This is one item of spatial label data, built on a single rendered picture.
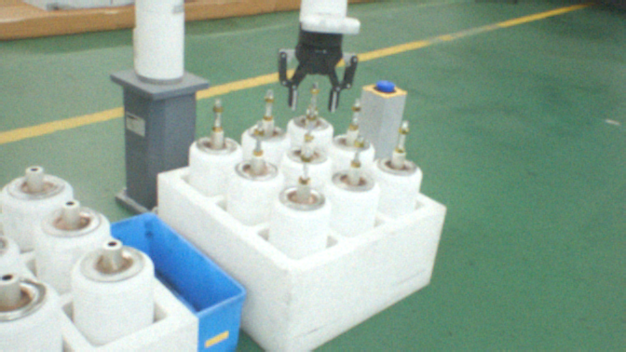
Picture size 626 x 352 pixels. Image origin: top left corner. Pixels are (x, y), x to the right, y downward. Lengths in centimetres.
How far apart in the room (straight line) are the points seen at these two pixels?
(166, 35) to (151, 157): 25
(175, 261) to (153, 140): 29
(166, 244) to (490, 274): 67
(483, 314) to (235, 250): 50
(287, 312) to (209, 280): 17
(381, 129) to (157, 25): 50
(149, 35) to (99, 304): 63
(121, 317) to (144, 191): 60
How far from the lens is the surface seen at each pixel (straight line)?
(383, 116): 131
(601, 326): 132
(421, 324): 116
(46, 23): 277
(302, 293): 94
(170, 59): 127
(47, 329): 76
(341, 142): 119
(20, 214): 96
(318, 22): 96
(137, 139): 133
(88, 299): 78
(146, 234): 118
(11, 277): 76
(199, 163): 110
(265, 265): 96
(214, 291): 104
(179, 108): 129
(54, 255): 87
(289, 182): 109
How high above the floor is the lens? 71
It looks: 26 degrees down
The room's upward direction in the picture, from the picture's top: 7 degrees clockwise
